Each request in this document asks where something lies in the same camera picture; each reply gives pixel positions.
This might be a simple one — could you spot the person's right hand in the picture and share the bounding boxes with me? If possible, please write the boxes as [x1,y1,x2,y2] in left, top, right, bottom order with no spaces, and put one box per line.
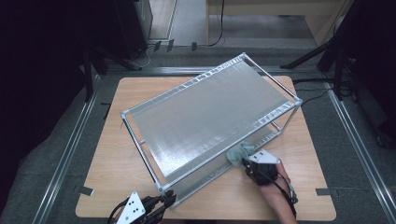
[260,162,292,200]

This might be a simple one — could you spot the black floor tape mark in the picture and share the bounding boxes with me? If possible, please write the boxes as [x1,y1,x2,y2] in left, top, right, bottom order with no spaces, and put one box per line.
[101,102,113,120]

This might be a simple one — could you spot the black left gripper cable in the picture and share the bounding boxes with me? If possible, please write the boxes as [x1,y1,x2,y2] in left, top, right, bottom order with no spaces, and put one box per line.
[106,199,130,224]

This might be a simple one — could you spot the white floor cable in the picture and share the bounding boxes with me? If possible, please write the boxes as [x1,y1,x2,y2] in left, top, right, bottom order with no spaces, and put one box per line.
[132,43,157,69]

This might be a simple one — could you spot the black cabinet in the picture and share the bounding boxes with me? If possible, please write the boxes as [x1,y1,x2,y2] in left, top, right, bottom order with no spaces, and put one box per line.
[113,0,154,62]

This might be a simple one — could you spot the black tripod stand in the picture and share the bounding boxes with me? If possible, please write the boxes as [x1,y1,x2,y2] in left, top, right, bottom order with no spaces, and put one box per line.
[279,31,356,101]

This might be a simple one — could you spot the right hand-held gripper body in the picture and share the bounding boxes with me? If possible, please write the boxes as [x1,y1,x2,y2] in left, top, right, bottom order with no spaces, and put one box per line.
[246,148,281,187]

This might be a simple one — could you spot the black curtain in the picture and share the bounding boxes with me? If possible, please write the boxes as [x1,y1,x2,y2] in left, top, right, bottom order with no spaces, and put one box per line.
[0,0,88,200]
[342,0,396,147]

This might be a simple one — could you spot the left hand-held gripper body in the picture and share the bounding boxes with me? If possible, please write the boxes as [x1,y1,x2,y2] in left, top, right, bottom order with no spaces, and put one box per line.
[116,190,163,224]

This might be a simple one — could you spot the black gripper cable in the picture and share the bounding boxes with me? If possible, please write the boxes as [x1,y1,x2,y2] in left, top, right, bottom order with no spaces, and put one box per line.
[264,172,299,218]
[106,199,130,224]

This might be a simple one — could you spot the black metal stand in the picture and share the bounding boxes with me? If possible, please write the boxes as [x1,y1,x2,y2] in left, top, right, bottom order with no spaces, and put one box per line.
[81,43,141,104]

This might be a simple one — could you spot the silver two-tier fabric rack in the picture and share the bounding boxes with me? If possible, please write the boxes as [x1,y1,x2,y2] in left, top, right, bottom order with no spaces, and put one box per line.
[120,51,304,208]

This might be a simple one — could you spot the black floor cable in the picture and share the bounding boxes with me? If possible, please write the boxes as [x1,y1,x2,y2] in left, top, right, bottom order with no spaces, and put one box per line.
[292,77,335,108]

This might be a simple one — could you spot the black hanging cable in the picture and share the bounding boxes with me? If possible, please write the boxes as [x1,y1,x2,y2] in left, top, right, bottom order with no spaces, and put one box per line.
[206,0,226,48]

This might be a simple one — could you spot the light wooden desk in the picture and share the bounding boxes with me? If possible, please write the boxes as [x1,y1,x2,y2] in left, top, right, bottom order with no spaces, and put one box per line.
[205,0,354,48]

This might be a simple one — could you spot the light blue cleaning cloth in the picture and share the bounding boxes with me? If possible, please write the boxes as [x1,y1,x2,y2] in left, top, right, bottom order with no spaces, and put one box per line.
[226,141,256,167]

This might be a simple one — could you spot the grey tape piece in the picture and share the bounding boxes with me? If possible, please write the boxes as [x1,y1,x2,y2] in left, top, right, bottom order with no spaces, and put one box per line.
[74,185,94,197]
[316,188,339,197]

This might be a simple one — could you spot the aluminium floor rail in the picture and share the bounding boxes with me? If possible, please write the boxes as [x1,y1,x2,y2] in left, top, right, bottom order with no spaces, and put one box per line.
[106,65,321,77]
[31,74,103,224]
[323,81,396,224]

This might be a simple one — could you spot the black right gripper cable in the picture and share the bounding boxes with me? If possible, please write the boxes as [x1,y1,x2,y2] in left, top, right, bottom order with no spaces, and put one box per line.
[264,172,299,218]

